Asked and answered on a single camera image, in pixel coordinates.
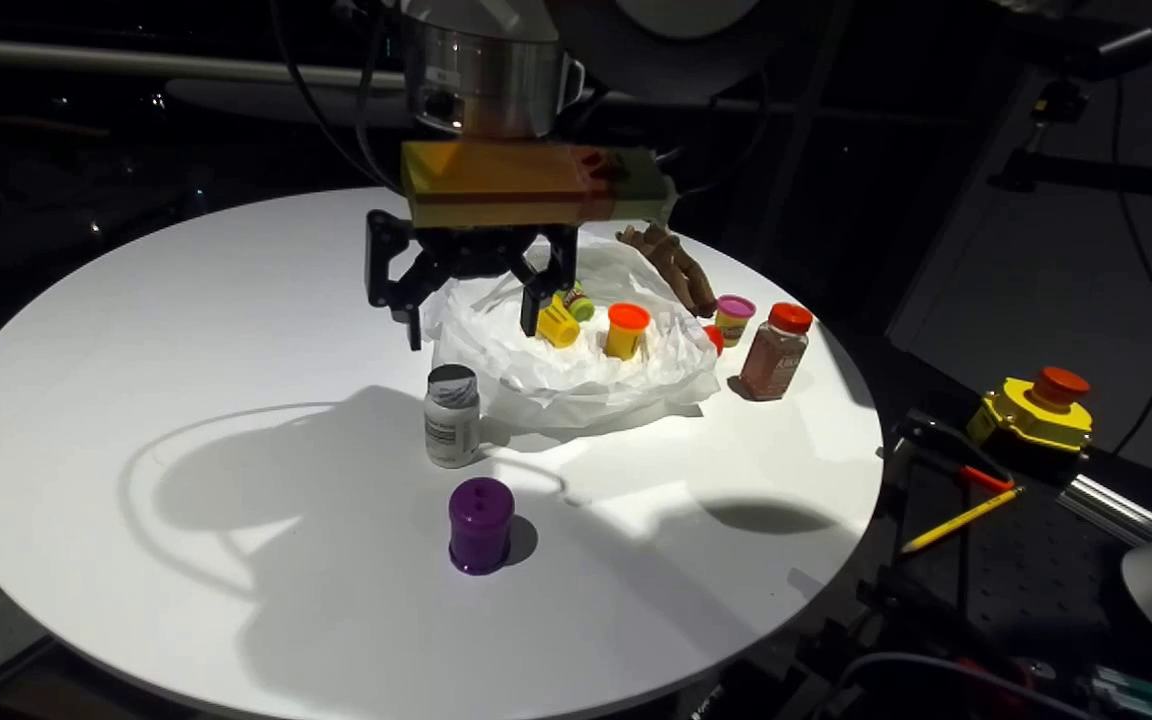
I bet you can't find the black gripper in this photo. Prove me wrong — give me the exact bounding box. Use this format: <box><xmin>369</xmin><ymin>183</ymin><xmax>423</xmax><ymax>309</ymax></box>
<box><xmin>364</xmin><ymin>213</ymin><xmax>575</xmax><ymax>347</ymax></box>

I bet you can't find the yellow play-doh tub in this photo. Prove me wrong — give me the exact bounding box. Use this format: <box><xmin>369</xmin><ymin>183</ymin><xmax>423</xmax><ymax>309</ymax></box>
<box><xmin>537</xmin><ymin>296</ymin><xmax>581</xmax><ymax>347</ymax></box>

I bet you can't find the white plastic bag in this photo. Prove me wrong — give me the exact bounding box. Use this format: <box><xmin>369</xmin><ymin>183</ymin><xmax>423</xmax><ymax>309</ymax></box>
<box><xmin>432</xmin><ymin>245</ymin><xmax>717</xmax><ymax>437</ymax></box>

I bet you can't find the white pill bottle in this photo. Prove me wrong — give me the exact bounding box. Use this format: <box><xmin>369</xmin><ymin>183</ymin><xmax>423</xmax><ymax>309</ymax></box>
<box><xmin>423</xmin><ymin>366</ymin><xmax>479</xmax><ymax>466</ymax></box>

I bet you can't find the orange lid play-doh tub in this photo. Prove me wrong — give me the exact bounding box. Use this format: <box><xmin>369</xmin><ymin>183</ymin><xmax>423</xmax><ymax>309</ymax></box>
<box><xmin>603</xmin><ymin>300</ymin><xmax>653</xmax><ymax>360</ymax></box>

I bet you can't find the purple play-doh tub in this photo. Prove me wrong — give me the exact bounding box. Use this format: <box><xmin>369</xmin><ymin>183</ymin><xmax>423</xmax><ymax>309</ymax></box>
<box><xmin>447</xmin><ymin>477</ymin><xmax>518</xmax><ymax>578</ymax></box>

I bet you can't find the spice jar with red lid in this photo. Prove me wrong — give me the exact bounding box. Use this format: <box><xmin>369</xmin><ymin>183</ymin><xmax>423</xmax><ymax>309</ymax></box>
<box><xmin>731</xmin><ymin>300</ymin><xmax>816</xmax><ymax>401</ymax></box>

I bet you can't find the teal lid play-doh tub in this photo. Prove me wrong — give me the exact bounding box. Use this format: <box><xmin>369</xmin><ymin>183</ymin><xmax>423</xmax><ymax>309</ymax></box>
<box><xmin>567</xmin><ymin>296</ymin><xmax>597</xmax><ymax>324</ymax></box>

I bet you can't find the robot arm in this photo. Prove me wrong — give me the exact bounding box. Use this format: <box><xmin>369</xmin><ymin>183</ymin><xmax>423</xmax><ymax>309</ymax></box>
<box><xmin>369</xmin><ymin>0</ymin><xmax>801</xmax><ymax>347</ymax></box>

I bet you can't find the brown plush dog toy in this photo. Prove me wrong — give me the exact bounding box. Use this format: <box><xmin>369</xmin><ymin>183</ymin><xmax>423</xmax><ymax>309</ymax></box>
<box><xmin>615</xmin><ymin>224</ymin><xmax>717</xmax><ymax>315</ymax></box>

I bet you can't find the pink lid play-doh tub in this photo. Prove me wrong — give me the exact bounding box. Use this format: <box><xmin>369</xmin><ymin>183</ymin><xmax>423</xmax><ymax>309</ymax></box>
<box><xmin>717</xmin><ymin>296</ymin><xmax>756</xmax><ymax>343</ymax></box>

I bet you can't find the metal railing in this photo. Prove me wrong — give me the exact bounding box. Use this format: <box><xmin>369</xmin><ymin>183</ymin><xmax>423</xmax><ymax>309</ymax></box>
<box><xmin>0</xmin><ymin>0</ymin><xmax>421</xmax><ymax>183</ymax></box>

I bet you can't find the yellow pencil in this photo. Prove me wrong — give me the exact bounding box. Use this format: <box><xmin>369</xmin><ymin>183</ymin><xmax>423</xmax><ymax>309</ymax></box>
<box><xmin>900</xmin><ymin>489</ymin><xmax>1024</xmax><ymax>555</ymax></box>

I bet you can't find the yellow emergency stop button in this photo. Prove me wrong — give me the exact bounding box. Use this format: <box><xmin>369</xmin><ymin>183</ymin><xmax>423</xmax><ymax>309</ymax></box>
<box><xmin>968</xmin><ymin>366</ymin><xmax>1098</xmax><ymax>451</ymax></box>

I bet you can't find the yellow wrist camera box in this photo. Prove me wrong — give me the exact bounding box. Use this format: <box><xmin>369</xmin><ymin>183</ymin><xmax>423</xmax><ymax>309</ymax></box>
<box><xmin>402</xmin><ymin>142</ymin><xmax>677</xmax><ymax>227</ymax></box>

